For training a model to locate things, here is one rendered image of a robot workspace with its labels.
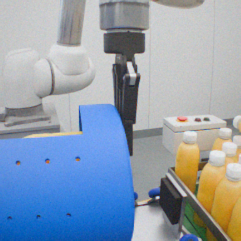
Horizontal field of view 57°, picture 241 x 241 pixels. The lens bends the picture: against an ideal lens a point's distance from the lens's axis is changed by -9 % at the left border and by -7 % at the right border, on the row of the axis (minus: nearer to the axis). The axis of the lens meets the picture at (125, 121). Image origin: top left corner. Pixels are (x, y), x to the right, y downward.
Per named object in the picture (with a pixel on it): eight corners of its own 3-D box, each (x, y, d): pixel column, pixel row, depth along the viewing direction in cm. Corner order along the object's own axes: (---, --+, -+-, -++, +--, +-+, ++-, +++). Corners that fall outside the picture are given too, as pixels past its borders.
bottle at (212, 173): (188, 215, 62) (197, 155, 57) (209, 209, 64) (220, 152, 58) (200, 231, 56) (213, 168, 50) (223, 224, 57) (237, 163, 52)
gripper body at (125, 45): (152, 31, 38) (151, 85, 41) (137, 33, 46) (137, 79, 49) (107, 30, 37) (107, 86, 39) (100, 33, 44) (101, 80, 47)
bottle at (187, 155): (186, 184, 78) (192, 133, 72) (198, 195, 71) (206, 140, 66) (168, 189, 75) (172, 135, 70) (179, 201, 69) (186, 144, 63)
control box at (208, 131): (161, 144, 86) (162, 116, 83) (208, 139, 91) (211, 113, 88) (172, 155, 77) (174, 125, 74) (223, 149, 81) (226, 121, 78)
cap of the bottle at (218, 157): (206, 158, 56) (206, 151, 55) (218, 155, 57) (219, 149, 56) (214, 165, 52) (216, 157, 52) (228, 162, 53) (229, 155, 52)
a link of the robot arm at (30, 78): (0, 103, 92) (-5, 50, 85) (40, 97, 102) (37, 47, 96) (8, 111, 80) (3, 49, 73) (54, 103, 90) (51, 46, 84)
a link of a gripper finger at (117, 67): (135, 64, 43) (137, 64, 42) (135, 123, 46) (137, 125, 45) (114, 64, 42) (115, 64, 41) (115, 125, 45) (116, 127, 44)
